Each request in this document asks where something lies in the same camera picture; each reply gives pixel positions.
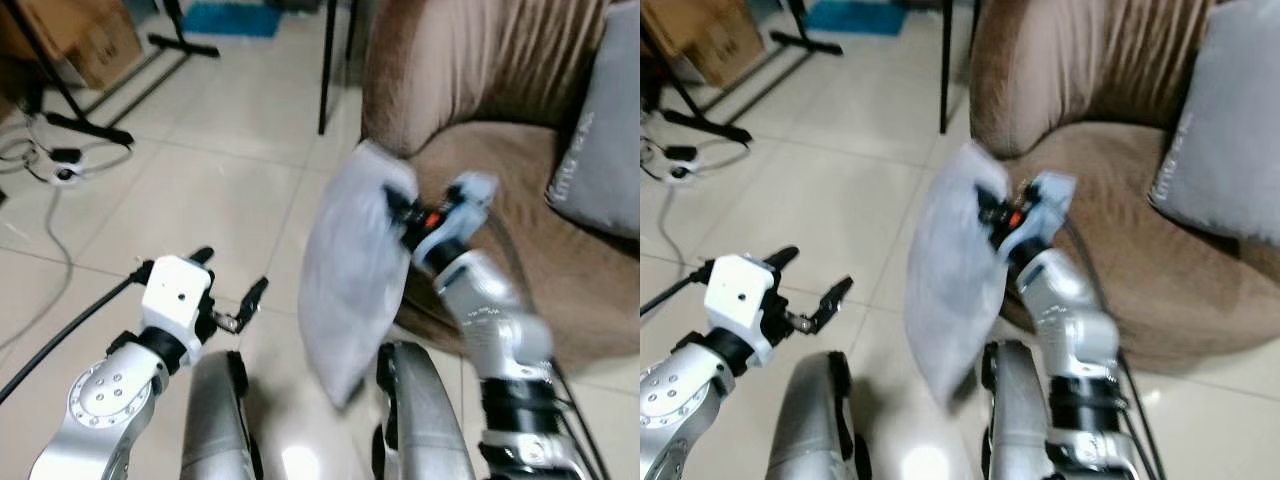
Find plain grey pillow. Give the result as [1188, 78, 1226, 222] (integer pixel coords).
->
[297, 139, 420, 412]
[914, 139, 1013, 408]

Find brown fabric sofa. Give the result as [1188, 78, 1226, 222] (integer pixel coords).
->
[967, 0, 1280, 378]
[359, 0, 641, 373]

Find black floor stand long legs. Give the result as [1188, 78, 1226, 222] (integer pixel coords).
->
[640, 20, 754, 147]
[0, 0, 137, 148]

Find grey pillow with white lettering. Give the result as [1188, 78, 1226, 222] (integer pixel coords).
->
[544, 0, 641, 242]
[1147, 0, 1280, 248]

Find black floor stand short foot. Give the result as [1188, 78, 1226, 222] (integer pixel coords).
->
[147, 0, 222, 60]
[769, 0, 845, 57]

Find blue floor mat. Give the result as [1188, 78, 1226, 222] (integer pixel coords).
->
[182, 0, 285, 40]
[804, 0, 907, 38]

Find silver left robot leg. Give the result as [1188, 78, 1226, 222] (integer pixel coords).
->
[179, 349, 264, 480]
[768, 349, 872, 480]

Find silver robot leg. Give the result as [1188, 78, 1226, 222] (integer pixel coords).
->
[768, 349, 872, 480]
[371, 340, 477, 480]
[979, 339, 1063, 480]
[179, 349, 264, 480]

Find white power strip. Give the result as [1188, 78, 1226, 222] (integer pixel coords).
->
[40, 146, 93, 188]
[654, 144, 703, 183]

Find black upright pole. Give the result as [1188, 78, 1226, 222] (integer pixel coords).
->
[938, 0, 958, 136]
[317, 0, 343, 137]

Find silver right robot leg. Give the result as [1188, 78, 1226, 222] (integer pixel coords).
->
[371, 340, 477, 480]
[979, 339, 1063, 480]

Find brown cardboard box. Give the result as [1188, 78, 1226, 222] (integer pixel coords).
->
[0, 0, 145, 92]
[640, 0, 770, 90]

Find pale grey right wrist camera mount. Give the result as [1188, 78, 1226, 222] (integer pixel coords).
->
[413, 171, 499, 264]
[1004, 171, 1080, 259]

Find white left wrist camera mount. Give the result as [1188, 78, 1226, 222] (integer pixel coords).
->
[139, 255, 217, 367]
[702, 254, 782, 367]

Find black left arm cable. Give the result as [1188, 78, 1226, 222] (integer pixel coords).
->
[640, 262, 717, 319]
[0, 260, 154, 403]

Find white floor cable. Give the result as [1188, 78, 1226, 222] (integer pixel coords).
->
[0, 128, 134, 346]
[640, 135, 753, 266]

